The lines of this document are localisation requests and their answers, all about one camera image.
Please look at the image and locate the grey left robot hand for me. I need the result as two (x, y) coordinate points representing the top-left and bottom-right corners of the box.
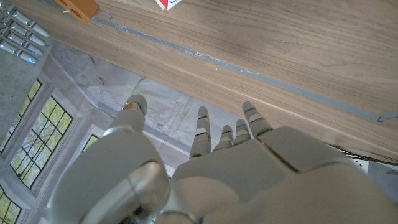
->
(48, 94), (398, 224)

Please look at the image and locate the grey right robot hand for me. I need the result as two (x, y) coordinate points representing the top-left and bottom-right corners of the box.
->
(0, 1), (50, 65)

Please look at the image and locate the red and white match box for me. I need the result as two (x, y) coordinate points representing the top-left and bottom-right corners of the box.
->
(154, 0), (183, 11)

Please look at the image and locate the orange wooden block with holes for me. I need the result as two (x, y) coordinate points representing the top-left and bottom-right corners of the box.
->
(54, 0), (100, 26)

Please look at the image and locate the printed window backdrop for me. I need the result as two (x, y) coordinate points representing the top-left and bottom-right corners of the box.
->
(0, 40), (249, 224)

